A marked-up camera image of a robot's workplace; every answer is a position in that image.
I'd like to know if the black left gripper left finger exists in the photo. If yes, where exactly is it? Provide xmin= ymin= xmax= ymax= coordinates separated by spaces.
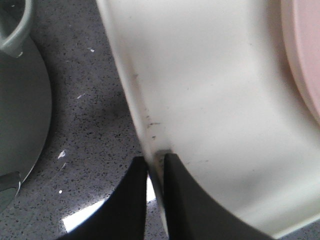
xmin=59 ymin=156 xmax=147 ymax=240

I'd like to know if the cream bear serving tray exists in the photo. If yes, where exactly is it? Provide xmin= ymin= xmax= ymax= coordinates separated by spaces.
xmin=97 ymin=0 xmax=320 ymax=239

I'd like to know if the pink round plate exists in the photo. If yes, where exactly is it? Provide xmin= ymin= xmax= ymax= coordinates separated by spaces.
xmin=280 ymin=0 xmax=320 ymax=122

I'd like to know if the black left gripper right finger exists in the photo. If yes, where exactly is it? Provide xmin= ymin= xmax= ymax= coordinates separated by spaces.
xmin=163 ymin=153 xmax=271 ymax=240

